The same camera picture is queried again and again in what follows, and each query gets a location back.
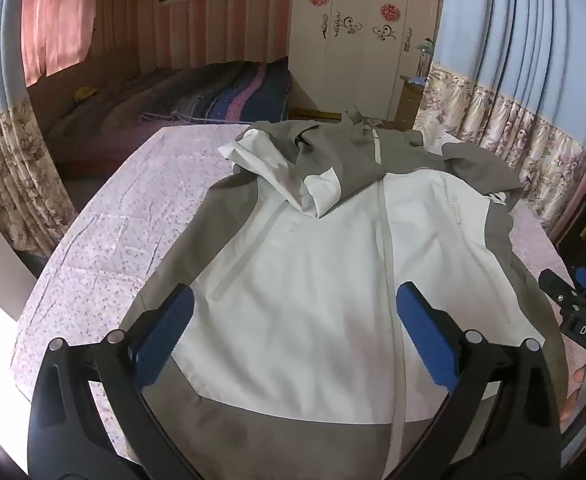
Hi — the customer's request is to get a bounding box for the pink floral sheet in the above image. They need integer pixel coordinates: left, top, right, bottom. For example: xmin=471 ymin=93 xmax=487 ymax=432
xmin=15 ymin=122 xmax=586 ymax=461

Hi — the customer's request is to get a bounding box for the grey and white jacket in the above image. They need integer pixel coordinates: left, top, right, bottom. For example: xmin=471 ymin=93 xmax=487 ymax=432
xmin=118 ymin=107 xmax=568 ymax=480

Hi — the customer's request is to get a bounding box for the white wardrobe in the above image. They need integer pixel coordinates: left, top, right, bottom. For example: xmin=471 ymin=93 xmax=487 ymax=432
xmin=289 ymin=0 xmax=446 ymax=122

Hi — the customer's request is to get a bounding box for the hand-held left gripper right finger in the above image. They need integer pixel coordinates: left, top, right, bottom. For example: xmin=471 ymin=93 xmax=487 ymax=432
xmin=383 ymin=281 xmax=564 ymax=480

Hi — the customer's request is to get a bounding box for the wooden nightstand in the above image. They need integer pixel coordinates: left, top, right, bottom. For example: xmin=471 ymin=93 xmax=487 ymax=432
xmin=394 ymin=75 xmax=430 ymax=131

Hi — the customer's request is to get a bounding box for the pink curtain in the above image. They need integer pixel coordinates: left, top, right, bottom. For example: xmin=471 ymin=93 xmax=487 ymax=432
xmin=20 ymin=0 xmax=100 ymax=87

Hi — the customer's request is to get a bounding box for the person's right hand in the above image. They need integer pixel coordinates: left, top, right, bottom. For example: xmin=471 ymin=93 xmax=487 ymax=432
xmin=559 ymin=364 xmax=586 ymax=443

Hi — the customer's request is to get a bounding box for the bed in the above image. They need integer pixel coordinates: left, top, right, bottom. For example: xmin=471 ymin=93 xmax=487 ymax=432
xmin=45 ymin=60 xmax=294 ymax=178

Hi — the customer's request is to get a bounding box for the blue floral curtain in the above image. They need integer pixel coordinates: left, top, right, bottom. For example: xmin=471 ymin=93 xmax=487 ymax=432
xmin=0 ymin=0 xmax=76 ymax=257
xmin=413 ymin=0 xmax=586 ymax=237

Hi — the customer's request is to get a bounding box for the brown quilt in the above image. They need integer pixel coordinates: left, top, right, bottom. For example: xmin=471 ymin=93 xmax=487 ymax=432
xmin=48 ymin=67 xmax=208 ymax=141

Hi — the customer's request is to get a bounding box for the striped blue pink blanket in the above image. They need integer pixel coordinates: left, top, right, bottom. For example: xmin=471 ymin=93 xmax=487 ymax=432
xmin=140 ymin=60 xmax=294 ymax=126

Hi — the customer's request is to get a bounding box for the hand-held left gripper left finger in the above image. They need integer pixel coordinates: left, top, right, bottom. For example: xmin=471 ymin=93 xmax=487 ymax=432
xmin=27 ymin=282 xmax=204 ymax=480

